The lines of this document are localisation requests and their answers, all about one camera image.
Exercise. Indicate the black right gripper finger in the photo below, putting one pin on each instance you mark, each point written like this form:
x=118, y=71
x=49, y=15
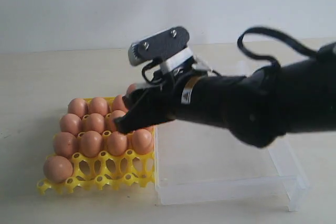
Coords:
x=136, y=99
x=137, y=119

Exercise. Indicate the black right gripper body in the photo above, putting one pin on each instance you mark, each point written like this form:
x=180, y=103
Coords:
x=170, y=101

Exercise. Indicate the brown egg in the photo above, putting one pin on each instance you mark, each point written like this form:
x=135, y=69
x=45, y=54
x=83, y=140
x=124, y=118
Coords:
x=65, y=144
x=57, y=169
x=117, y=144
x=131, y=88
x=91, y=144
x=142, y=141

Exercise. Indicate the brown egg front bottom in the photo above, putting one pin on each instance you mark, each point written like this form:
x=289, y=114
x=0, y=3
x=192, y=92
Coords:
x=142, y=141

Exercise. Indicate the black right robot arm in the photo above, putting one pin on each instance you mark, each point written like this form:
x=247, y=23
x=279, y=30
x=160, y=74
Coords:
x=272, y=102

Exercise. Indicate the yellow plastic egg tray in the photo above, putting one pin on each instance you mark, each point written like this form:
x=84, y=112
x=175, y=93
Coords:
x=106, y=169

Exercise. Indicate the clear plastic container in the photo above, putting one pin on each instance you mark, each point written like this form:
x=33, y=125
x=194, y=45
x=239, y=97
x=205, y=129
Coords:
x=196, y=163

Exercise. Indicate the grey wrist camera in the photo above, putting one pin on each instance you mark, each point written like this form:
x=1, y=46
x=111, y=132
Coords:
x=162, y=46

